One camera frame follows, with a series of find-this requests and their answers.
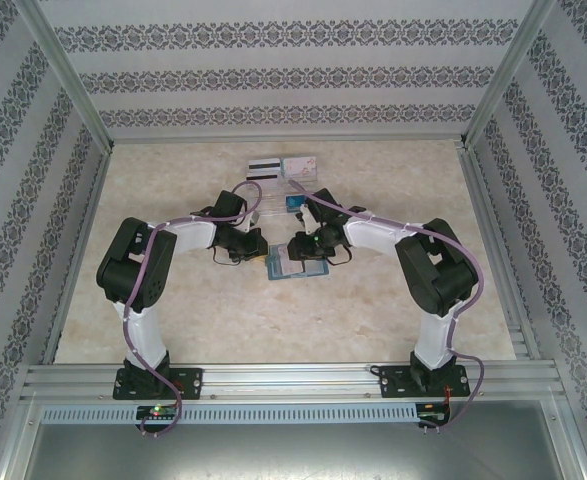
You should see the teal leather card holder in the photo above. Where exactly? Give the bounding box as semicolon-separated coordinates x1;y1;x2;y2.
266;243;330;281

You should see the clear acrylic card stand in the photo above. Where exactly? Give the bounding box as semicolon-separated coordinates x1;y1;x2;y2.
244;154;322;216

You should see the pink floral card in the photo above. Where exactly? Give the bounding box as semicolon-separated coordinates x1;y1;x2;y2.
282;157;319;180

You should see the grey metal sheet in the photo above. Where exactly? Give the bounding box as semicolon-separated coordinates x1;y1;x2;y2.
25;422;582;480

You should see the thin black wire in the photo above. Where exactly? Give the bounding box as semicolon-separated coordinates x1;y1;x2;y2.
211;244;239;266
322;244;354;266

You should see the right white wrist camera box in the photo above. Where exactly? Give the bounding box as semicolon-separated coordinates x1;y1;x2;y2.
295;202;319;236

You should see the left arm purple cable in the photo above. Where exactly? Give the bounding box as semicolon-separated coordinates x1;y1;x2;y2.
121;180;265;439

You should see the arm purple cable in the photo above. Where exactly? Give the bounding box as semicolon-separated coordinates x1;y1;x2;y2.
290;179;487;434
121;180;265;439

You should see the aluminium mounting rail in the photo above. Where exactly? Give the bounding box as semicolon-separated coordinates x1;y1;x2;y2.
20;362;563;401

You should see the aluminium side rail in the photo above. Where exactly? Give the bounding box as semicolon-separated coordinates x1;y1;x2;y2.
41;147;115;365
455;144;542;361

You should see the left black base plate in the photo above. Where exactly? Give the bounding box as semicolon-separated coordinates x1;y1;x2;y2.
112;367;204;401

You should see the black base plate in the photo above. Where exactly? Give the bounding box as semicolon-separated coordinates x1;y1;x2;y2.
112;367;204;401
378;363;472;399

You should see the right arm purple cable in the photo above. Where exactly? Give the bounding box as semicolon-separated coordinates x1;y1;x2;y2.
290;179;487;434

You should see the grey slotted cable duct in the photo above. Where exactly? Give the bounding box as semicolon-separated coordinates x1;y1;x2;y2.
40;403;419;425

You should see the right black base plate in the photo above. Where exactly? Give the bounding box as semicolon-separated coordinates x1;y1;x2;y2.
378;363;472;399

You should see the aluminium frame post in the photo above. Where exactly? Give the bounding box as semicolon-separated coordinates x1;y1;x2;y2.
25;0;115;152
458;0;558;150

